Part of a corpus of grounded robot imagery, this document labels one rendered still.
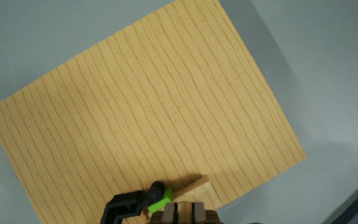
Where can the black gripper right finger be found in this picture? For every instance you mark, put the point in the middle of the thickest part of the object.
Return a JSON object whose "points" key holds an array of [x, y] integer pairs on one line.
{"points": [[202, 216]]}

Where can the tan wooden board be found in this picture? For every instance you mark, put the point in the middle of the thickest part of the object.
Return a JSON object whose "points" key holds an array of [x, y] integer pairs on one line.
{"points": [[173, 97]]}

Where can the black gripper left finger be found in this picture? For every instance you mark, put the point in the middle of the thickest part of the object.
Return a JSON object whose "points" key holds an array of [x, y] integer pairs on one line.
{"points": [[170, 215]]}

